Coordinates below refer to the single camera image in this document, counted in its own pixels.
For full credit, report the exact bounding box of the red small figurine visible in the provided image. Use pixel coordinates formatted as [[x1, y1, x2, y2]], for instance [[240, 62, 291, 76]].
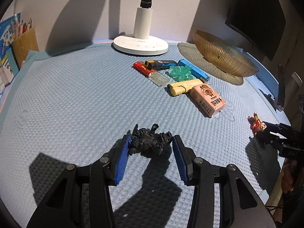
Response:
[[247, 112, 267, 135]]

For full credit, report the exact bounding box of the black monster figurine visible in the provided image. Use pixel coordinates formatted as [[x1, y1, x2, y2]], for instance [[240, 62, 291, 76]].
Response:
[[128, 123, 173, 156]]

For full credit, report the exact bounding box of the pink card box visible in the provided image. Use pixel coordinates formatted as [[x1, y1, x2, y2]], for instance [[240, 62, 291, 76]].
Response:
[[190, 83, 226, 117]]

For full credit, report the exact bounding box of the yellow highlighter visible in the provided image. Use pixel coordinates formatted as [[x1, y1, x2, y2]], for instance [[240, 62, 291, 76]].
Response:
[[167, 79, 203, 96]]

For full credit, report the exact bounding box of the clear plastic lighter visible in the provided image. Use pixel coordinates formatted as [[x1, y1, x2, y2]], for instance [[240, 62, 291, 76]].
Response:
[[148, 72, 169, 86]]

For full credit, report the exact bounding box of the red lighter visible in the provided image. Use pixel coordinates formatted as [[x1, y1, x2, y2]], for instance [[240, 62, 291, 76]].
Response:
[[133, 61, 156, 77]]

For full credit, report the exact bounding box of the black blue lighter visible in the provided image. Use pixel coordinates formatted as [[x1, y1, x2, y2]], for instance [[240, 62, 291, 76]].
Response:
[[144, 60, 178, 70]]

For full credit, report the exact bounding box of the green crystal toy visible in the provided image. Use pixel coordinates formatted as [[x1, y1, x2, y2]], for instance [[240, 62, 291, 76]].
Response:
[[165, 66, 194, 82]]

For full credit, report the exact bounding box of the person right hand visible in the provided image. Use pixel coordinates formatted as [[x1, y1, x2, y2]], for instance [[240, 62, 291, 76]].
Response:
[[281, 158, 295, 194]]

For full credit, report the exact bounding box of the blue textured foam mat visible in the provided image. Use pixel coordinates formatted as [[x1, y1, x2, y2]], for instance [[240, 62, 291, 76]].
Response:
[[1, 43, 287, 227]]

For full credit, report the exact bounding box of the amber ribbed glass bowl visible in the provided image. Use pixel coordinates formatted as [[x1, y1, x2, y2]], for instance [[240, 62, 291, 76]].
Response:
[[192, 30, 259, 77]]

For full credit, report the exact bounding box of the white desk lamp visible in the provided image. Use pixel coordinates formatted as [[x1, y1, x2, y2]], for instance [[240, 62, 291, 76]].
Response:
[[113, 0, 169, 56]]

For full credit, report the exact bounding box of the black monitor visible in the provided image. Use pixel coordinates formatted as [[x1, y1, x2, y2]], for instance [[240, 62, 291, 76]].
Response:
[[225, 0, 286, 60]]

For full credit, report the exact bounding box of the wooden pen holder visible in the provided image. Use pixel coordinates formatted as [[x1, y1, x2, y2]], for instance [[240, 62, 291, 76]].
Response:
[[11, 27, 39, 68]]

